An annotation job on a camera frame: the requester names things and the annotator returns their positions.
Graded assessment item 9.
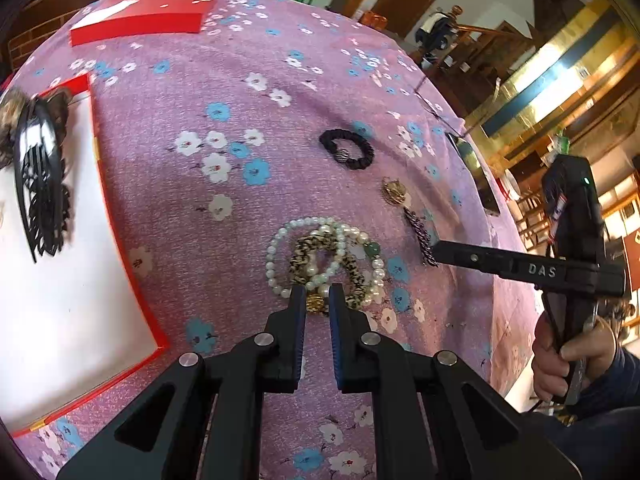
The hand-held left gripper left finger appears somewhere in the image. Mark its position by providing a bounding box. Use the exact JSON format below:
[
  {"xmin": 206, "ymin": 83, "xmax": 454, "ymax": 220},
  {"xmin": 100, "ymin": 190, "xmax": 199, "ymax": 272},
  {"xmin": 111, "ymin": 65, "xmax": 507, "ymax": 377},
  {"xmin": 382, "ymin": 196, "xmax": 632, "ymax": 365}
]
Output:
[{"xmin": 57, "ymin": 285, "xmax": 307, "ymax": 480}]

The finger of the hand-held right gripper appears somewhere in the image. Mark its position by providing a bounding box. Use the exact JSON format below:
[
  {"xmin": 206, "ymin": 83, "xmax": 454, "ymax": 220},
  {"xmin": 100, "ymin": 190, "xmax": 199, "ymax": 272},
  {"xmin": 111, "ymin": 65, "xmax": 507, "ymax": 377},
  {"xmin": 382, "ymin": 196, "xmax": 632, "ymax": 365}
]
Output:
[{"xmin": 431, "ymin": 240, "xmax": 506, "ymax": 277}]

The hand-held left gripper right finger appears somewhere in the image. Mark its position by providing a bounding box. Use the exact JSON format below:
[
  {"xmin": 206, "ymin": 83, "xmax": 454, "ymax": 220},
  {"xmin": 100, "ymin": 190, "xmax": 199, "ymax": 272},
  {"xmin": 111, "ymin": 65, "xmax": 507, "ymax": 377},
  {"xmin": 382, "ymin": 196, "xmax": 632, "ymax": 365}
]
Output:
[{"xmin": 328, "ymin": 284, "xmax": 581, "ymax": 480}]

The silver chain bracelet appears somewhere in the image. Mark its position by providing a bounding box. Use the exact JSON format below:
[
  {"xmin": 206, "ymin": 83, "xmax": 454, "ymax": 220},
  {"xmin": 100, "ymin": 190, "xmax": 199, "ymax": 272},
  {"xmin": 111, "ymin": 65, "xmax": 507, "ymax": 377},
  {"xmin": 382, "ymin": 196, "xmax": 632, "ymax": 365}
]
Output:
[{"xmin": 403, "ymin": 206, "xmax": 439, "ymax": 267}]

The pearl bracelet with gold bead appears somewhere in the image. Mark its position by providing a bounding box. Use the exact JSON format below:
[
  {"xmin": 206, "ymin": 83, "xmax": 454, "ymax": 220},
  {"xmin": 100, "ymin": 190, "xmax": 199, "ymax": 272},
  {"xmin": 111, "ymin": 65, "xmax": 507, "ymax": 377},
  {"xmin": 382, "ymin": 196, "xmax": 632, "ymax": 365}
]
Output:
[{"xmin": 265, "ymin": 216, "xmax": 351, "ymax": 316}]

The red box with white lining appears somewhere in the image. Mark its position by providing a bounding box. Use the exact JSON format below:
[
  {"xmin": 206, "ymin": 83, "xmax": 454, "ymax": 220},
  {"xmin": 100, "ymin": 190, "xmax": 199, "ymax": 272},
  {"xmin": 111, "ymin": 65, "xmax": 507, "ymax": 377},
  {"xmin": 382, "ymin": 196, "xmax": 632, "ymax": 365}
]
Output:
[{"xmin": 0, "ymin": 72, "xmax": 172, "ymax": 438}]

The person's right forearm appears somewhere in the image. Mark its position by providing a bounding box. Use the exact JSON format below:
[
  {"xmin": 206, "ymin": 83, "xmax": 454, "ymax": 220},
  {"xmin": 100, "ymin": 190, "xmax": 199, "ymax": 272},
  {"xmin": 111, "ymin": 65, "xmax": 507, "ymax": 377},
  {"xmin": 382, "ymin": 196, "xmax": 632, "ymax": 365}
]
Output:
[{"xmin": 537, "ymin": 347, "xmax": 640, "ymax": 480}]

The person's right hand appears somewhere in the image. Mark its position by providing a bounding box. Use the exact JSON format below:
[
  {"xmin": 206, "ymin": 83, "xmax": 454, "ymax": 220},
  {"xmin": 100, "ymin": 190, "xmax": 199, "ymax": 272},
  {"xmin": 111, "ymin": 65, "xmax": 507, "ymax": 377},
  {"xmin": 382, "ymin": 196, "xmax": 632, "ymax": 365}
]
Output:
[{"xmin": 531, "ymin": 312, "xmax": 617, "ymax": 404}]

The black smartphone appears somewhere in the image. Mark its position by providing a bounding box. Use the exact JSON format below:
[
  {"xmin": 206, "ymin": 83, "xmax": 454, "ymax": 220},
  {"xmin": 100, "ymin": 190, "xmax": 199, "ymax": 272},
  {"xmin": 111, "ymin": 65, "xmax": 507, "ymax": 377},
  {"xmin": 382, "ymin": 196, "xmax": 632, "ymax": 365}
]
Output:
[{"xmin": 444, "ymin": 131, "xmax": 502, "ymax": 217}]

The gold round brooch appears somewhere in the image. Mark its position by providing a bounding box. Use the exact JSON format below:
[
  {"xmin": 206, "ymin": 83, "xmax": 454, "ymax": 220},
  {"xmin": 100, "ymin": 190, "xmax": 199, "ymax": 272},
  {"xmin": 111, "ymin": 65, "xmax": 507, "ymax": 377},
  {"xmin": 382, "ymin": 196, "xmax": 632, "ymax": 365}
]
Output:
[{"xmin": 381, "ymin": 176, "xmax": 407, "ymax": 206}]

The pink floral tablecloth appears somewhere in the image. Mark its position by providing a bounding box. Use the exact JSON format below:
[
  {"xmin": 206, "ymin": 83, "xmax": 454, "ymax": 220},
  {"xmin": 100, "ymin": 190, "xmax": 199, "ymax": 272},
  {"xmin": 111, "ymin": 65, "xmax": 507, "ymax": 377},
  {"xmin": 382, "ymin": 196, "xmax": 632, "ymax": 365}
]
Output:
[{"xmin": 10, "ymin": 0, "xmax": 538, "ymax": 480}]

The gold framed panel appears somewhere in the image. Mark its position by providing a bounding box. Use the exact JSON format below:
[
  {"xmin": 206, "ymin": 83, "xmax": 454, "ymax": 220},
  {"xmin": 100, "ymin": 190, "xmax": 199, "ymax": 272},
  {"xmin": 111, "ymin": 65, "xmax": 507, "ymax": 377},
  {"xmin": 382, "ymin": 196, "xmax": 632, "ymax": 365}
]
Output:
[{"xmin": 464, "ymin": 0, "xmax": 640, "ymax": 173}]

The wooden stair railing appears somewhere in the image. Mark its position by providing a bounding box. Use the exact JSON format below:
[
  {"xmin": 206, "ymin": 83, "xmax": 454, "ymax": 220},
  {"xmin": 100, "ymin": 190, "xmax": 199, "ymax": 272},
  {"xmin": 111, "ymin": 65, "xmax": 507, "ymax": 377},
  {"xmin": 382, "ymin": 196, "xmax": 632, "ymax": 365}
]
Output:
[{"xmin": 447, "ymin": 4, "xmax": 533, "ymax": 91}]

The dark jacket on railing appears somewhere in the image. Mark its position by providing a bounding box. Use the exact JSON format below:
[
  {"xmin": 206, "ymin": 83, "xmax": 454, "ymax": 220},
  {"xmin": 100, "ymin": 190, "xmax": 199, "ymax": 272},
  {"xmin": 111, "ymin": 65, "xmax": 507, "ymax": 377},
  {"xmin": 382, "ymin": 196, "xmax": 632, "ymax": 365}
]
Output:
[{"xmin": 414, "ymin": 9, "xmax": 452, "ymax": 52}]

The black hair comb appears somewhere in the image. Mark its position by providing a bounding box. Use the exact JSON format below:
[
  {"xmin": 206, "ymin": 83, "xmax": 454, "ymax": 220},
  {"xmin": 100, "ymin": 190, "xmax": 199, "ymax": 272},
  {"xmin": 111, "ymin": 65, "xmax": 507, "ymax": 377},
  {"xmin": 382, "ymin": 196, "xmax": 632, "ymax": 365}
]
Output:
[{"xmin": 12, "ymin": 86, "xmax": 72, "ymax": 264}]

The red box lid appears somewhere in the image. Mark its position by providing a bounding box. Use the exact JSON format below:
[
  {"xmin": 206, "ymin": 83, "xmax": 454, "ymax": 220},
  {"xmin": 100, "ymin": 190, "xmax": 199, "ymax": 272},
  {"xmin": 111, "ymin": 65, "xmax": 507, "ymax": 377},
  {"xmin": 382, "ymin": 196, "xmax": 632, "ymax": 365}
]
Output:
[{"xmin": 69, "ymin": 0, "xmax": 222, "ymax": 48}]

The brown patterned scrunchie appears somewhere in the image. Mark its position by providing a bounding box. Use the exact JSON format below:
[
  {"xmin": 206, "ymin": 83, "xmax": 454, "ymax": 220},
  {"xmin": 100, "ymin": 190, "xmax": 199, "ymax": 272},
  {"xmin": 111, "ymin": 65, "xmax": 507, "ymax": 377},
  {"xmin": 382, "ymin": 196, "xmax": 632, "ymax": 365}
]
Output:
[{"xmin": 0, "ymin": 89, "xmax": 31, "ymax": 168}]

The leopard print hair tie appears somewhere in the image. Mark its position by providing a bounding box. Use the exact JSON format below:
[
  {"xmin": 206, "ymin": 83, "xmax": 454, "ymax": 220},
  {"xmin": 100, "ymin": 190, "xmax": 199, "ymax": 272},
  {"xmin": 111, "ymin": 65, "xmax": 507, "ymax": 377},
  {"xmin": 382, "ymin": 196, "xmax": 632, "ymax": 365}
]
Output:
[{"xmin": 288, "ymin": 232, "xmax": 382, "ymax": 312}]

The pearl bracelet with green bead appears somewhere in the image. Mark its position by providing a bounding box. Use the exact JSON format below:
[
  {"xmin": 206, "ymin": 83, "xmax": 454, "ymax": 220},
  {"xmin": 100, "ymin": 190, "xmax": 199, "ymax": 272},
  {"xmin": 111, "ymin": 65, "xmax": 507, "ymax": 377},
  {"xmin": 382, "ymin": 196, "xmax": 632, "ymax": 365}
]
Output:
[{"xmin": 305, "ymin": 220, "xmax": 387, "ymax": 309}]

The black hair tie with bead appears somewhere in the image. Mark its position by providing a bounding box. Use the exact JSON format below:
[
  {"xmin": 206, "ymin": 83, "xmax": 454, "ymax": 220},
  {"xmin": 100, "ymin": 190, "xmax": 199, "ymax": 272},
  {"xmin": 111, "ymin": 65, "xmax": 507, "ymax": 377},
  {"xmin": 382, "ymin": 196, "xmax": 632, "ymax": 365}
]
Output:
[{"xmin": 318, "ymin": 128, "xmax": 376, "ymax": 171}]

